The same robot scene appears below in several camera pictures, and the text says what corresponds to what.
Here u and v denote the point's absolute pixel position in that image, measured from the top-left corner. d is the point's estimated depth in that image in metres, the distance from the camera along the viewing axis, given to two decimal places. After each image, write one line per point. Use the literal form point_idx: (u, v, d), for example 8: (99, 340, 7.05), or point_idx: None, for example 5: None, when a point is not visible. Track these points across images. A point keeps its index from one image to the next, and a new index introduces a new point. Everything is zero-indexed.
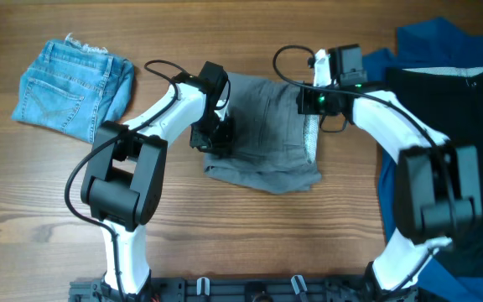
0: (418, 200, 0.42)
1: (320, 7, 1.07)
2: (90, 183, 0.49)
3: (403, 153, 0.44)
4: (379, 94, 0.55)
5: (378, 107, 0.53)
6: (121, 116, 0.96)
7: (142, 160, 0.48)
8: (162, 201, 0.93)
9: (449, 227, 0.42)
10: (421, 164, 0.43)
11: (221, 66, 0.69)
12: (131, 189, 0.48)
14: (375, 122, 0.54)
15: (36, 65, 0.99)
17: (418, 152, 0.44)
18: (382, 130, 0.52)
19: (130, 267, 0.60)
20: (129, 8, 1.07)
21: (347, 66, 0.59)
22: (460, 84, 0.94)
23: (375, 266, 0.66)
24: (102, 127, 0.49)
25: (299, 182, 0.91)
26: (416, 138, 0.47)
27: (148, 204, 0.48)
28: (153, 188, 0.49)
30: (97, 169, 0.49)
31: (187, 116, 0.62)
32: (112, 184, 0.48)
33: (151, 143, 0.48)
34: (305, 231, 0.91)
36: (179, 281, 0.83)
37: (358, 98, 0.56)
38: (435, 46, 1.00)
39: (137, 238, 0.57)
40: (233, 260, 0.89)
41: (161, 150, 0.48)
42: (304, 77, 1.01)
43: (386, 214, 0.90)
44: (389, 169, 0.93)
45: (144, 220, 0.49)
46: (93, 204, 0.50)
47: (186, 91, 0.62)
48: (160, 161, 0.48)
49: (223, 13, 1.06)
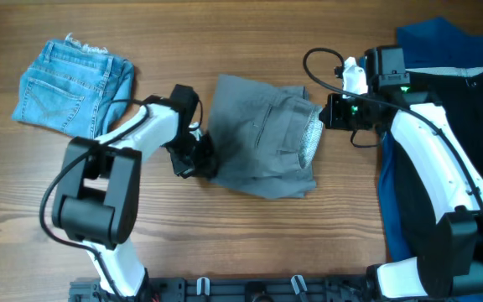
0: (457, 271, 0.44)
1: (320, 6, 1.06)
2: (61, 204, 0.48)
3: (449, 218, 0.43)
4: (428, 110, 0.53)
5: (426, 132, 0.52)
6: (121, 116, 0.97)
7: (116, 173, 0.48)
8: (162, 201, 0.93)
9: (478, 288, 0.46)
10: (470, 235, 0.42)
11: (192, 86, 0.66)
12: (106, 206, 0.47)
14: (418, 148, 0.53)
15: (36, 65, 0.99)
17: (467, 217, 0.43)
18: (425, 159, 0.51)
19: (122, 276, 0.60)
20: (129, 8, 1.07)
21: (388, 68, 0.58)
22: (459, 84, 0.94)
23: (380, 272, 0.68)
24: (72, 143, 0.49)
25: (293, 188, 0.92)
26: (466, 195, 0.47)
27: (124, 221, 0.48)
28: (129, 203, 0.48)
30: (69, 186, 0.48)
31: (163, 131, 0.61)
32: (83, 203, 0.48)
33: (124, 155, 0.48)
34: (305, 231, 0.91)
36: (179, 281, 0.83)
37: (403, 112, 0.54)
38: (436, 46, 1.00)
39: (121, 251, 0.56)
40: (233, 260, 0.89)
41: (135, 161, 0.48)
42: (304, 77, 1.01)
43: (386, 214, 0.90)
44: (389, 169, 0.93)
45: (121, 239, 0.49)
46: (66, 226, 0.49)
47: (158, 110, 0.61)
48: (135, 172, 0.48)
49: (223, 13, 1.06)
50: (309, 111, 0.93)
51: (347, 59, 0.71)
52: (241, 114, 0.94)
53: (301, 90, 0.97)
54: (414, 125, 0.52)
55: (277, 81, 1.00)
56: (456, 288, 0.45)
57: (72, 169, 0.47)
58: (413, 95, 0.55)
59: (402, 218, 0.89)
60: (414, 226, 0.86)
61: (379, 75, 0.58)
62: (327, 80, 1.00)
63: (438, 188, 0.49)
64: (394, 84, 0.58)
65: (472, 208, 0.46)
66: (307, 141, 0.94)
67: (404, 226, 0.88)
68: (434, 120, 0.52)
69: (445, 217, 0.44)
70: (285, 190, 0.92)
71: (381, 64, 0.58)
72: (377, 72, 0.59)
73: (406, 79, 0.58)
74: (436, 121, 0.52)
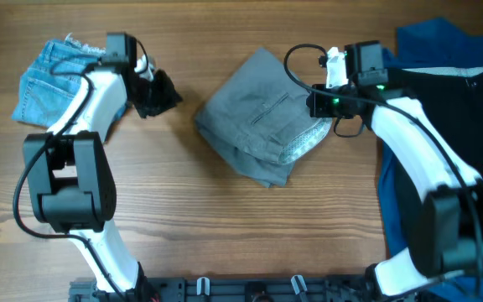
0: (442, 246, 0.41)
1: (321, 6, 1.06)
2: (39, 200, 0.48)
3: (431, 195, 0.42)
4: (405, 103, 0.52)
5: (403, 122, 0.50)
6: (121, 116, 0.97)
7: (80, 158, 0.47)
8: (162, 201, 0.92)
9: (470, 268, 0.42)
10: (453, 208, 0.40)
11: (125, 34, 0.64)
12: (81, 190, 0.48)
14: (397, 137, 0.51)
15: (36, 65, 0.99)
17: (448, 192, 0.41)
18: (403, 147, 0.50)
19: (116, 266, 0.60)
20: (129, 8, 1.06)
21: (366, 66, 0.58)
22: (459, 84, 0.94)
23: (377, 270, 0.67)
24: (27, 140, 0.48)
25: (266, 174, 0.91)
26: (446, 174, 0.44)
27: (104, 199, 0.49)
28: (103, 181, 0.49)
30: (39, 183, 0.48)
31: (111, 97, 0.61)
32: (61, 192, 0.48)
33: (80, 138, 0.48)
34: (305, 231, 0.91)
36: (179, 281, 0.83)
37: (382, 108, 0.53)
38: (435, 47, 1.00)
39: (109, 236, 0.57)
40: (234, 260, 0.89)
41: (94, 140, 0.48)
42: (304, 77, 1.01)
43: (386, 214, 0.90)
44: (389, 169, 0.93)
45: (106, 216, 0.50)
46: (51, 219, 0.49)
47: (98, 78, 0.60)
48: (98, 152, 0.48)
49: (223, 13, 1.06)
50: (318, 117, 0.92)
51: (330, 49, 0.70)
52: (239, 109, 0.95)
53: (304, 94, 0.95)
54: (392, 118, 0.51)
55: None
56: (446, 266, 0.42)
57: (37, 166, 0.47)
58: (391, 91, 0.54)
59: (402, 218, 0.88)
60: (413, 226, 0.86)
61: (358, 73, 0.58)
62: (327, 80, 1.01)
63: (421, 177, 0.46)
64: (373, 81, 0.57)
65: (452, 184, 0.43)
66: (299, 143, 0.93)
67: (404, 226, 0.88)
68: (411, 111, 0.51)
69: (428, 195, 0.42)
70: (256, 174, 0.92)
71: (359, 63, 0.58)
72: (356, 70, 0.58)
73: (384, 75, 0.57)
74: (412, 111, 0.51)
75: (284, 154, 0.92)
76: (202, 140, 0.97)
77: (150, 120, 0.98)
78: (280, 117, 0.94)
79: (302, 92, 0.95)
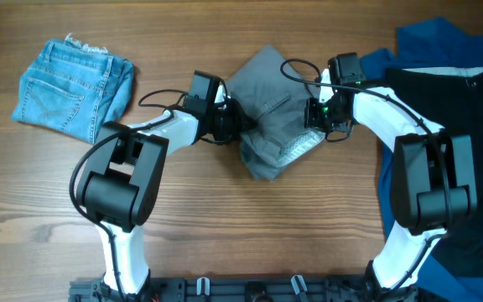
0: (414, 188, 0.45)
1: (321, 6, 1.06)
2: (87, 181, 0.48)
3: (400, 142, 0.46)
4: (377, 87, 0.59)
5: (375, 99, 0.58)
6: (121, 116, 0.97)
7: (144, 156, 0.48)
8: (162, 202, 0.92)
9: (445, 216, 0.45)
10: (419, 153, 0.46)
11: (211, 77, 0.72)
12: (130, 186, 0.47)
14: (373, 115, 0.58)
15: (36, 65, 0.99)
17: (418, 138, 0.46)
18: (381, 122, 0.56)
19: (129, 268, 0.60)
20: (129, 8, 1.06)
21: (347, 72, 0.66)
22: (460, 84, 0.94)
23: (375, 264, 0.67)
24: (104, 124, 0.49)
25: (265, 170, 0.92)
26: (413, 128, 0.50)
27: (145, 202, 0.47)
28: (153, 187, 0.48)
30: (96, 164, 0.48)
31: (186, 130, 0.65)
32: (107, 182, 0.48)
33: (154, 141, 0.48)
34: (304, 231, 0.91)
36: (179, 281, 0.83)
37: (360, 94, 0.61)
38: (435, 47, 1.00)
39: (134, 240, 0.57)
40: (234, 260, 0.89)
41: (163, 146, 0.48)
42: (304, 77, 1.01)
43: (386, 215, 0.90)
44: (389, 169, 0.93)
45: (140, 221, 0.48)
46: (88, 203, 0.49)
47: (182, 115, 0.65)
48: (161, 158, 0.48)
49: (223, 13, 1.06)
50: None
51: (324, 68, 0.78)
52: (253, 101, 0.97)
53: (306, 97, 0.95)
54: (366, 99, 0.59)
55: None
56: (423, 213, 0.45)
57: (102, 148, 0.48)
58: (366, 85, 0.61)
59: None
60: None
61: (339, 77, 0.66)
62: None
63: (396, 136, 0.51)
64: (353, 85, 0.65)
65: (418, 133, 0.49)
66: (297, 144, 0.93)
67: None
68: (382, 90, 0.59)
69: (397, 143, 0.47)
70: (259, 171, 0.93)
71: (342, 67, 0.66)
72: (338, 75, 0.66)
73: (362, 78, 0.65)
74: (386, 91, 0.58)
75: (283, 154, 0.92)
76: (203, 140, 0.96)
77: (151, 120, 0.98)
78: (279, 118, 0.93)
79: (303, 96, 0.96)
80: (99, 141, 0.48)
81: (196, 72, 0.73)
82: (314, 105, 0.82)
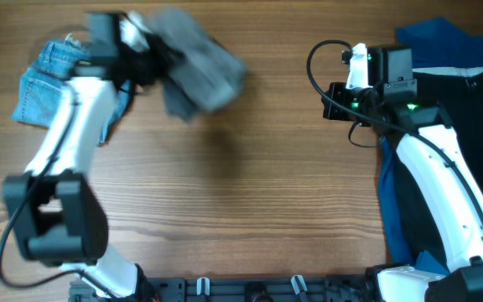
0: None
1: (321, 7, 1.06)
2: (28, 247, 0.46)
3: (468, 276, 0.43)
4: (436, 135, 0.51)
5: (438, 163, 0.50)
6: (121, 116, 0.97)
7: (68, 205, 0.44)
8: (162, 202, 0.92)
9: None
10: None
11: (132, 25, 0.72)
12: (71, 234, 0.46)
14: (427, 176, 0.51)
15: (36, 64, 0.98)
17: None
18: (437, 199, 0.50)
19: (115, 282, 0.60)
20: (129, 8, 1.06)
21: (394, 75, 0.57)
22: (459, 85, 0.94)
23: (380, 277, 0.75)
24: (5, 185, 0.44)
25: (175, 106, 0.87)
26: (481, 243, 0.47)
27: (94, 239, 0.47)
28: (93, 223, 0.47)
30: (26, 229, 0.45)
31: (102, 106, 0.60)
32: (49, 237, 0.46)
33: (69, 180, 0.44)
34: (305, 231, 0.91)
36: (179, 281, 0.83)
37: (410, 136, 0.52)
38: (436, 46, 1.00)
39: (104, 262, 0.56)
40: (234, 260, 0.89)
41: (81, 184, 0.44)
42: (304, 77, 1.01)
43: (386, 214, 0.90)
44: (389, 169, 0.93)
45: (97, 253, 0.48)
46: (41, 259, 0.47)
47: (87, 86, 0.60)
48: (86, 195, 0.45)
49: (223, 13, 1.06)
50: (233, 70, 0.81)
51: (358, 45, 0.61)
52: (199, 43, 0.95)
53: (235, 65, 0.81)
54: (425, 154, 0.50)
55: (277, 82, 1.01)
56: None
57: (23, 213, 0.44)
58: (423, 112, 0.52)
59: (402, 218, 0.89)
60: (413, 226, 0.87)
61: (383, 80, 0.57)
62: (326, 81, 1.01)
63: (454, 238, 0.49)
64: (399, 93, 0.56)
65: None
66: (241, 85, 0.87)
67: (404, 226, 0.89)
68: (444, 148, 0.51)
69: (462, 273, 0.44)
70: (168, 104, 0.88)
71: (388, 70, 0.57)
72: (381, 79, 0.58)
73: (413, 86, 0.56)
74: (446, 148, 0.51)
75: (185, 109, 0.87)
76: (202, 140, 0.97)
77: (151, 121, 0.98)
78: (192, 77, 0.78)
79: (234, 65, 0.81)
80: (12, 208, 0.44)
81: (89, 13, 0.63)
82: (339, 92, 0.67)
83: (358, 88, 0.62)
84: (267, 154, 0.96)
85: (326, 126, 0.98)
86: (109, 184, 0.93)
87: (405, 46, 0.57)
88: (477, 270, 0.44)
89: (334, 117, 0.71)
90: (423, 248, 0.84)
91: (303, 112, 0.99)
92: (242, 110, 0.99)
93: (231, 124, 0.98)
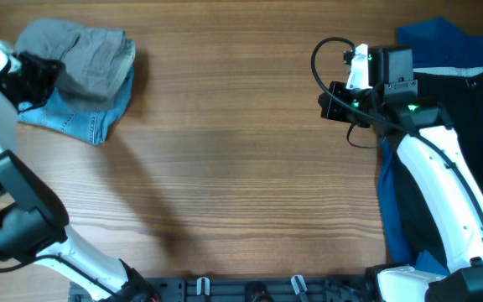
0: None
1: (321, 7, 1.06)
2: None
3: (466, 274, 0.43)
4: (437, 137, 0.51)
5: (438, 164, 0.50)
6: (121, 116, 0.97)
7: (6, 180, 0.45)
8: (162, 202, 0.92)
9: None
10: None
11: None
12: (25, 207, 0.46)
14: (427, 178, 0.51)
15: None
17: None
18: (438, 200, 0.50)
19: (98, 267, 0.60)
20: (129, 8, 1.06)
21: (395, 76, 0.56)
22: (459, 85, 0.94)
23: (381, 276, 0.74)
24: None
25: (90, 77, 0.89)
26: (482, 244, 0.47)
27: (51, 204, 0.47)
28: (42, 190, 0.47)
30: None
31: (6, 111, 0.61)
32: (5, 223, 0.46)
33: None
34: (305, 231, 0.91)
36: (179, 281, 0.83)
37: (411, 137, 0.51)
38: (435, 47, 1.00)
39: (78, 242, 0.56)
40: (234, 260, 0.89)
41: (10, 155, 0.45)
42: (304, 77, 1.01)
43: (386, 215, 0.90)
44: (389, 169, 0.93)
45: (63, 220, 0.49)
46: (13, 253, 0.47)
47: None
48: (19, 164, 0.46)
49: (223, 13, 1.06)
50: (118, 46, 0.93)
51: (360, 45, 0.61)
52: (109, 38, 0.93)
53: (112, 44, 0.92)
54: (425, 156, 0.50)
55: (277, 82, 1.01)
56: None
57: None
58: (422, 114, 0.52)
59: (402, 218, 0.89)
60: (413, 226, 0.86)
61: (384, 81, 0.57)
62: (327, 81, 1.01)
63: (454, 240, 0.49)
64: (400, 94, 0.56)
65: None
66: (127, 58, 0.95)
67: (404, 226, 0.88)
68: (445, 148, 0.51)
69: (460, 273, 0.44)
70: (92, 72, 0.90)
71: (389, 70, 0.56)
72: (382, 80, 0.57)
73: (413, 86, 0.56)
74: (447, 149, 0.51)
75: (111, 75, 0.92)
76: (202, 140, 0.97)
77: (150, 120, 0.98)
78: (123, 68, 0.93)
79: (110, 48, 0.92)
80: None
81: None
82: (340, 91, 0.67)
83: (358, 88, 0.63)
84: (267, 154, 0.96)
85: (327, 126, 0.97)
86: (109, 184, 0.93)
87: (407, 46, 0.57)
88: (478, 271, 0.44)
89: (334, 118, 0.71)
90: (423, 248, 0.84)
91: (303, 112, 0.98)
92: (242, 110, 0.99)
93: (231, 124, 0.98)
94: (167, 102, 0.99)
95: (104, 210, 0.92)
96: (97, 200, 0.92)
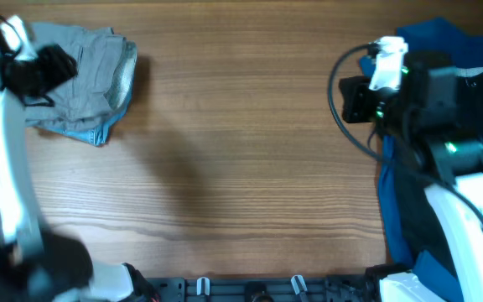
0: None
1: (321, 7, 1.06)
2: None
3: None
4: (476, 192, 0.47)
5: (475, 225, 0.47)
6: (123, 116, 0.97)
7: (18, 242, 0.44)
8: (162, 202, 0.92)
9: None
10: None
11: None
12: (36, 274, 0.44)
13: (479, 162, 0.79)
14: (458, 238, 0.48)
15: None
17: None
18: (470, 265, 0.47)
19: (116, 294, 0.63)
20: (129, 8, 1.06)
21: (433, 100, 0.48)
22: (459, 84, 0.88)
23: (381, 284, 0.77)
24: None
25: (90, 96, 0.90)
26: None
27: (64, 285, 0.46)
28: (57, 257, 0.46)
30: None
31: (18, 115, 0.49)
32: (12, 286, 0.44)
33: (17, 223, 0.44)
34: (305, 231, 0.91)
36: (179, 281, 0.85)
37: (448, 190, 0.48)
38: (435, 47, 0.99)
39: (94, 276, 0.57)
40: (234, 260, 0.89)
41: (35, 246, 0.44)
42: (305, 77, 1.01)
43: (386, 214, 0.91)
44: (389, 169, 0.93)
45: (77, 274, 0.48)
46: None
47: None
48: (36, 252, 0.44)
49: (223, 14, 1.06)
50: (120, 49, 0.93)
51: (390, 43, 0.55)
52: (110, 46, 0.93)
53: (114, 50, 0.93)
54: (461, 216, 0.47)
55: (277, 82, 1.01)
56: None
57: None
58: (461, 157, 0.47)
59: (402, 217, 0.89)
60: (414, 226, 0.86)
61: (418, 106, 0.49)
62: (327, 81, 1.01)
63: None
64: (440, 119, 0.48)
65: None
66: (128, 60, 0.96)
67: (404, 226, 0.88)
68: None
69: None
70: (96, 88, 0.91)
71: (426, 91, 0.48)
72: (416, 98, 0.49)
73: (450, 107, 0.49)
74: None
75: (116, 89, 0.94)
76: (202, 140, 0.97)
77: (150, 121, 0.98)
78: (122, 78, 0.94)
79: (109, 59, 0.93)
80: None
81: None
82: (360, 93, 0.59)
83: (385, 88, 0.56)
84: (267, 154, 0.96)
85: (327, 126, 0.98)
86: (108, 184, 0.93)
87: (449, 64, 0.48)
88: None
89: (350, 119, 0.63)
90: (423, 248, 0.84)
91: (303, 112, 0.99)
92: (242, 110, 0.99)
93: (231, 124, 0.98)
94: (167, 102, 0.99)
95: (104, 210, 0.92)
96: (97, 200, 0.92)
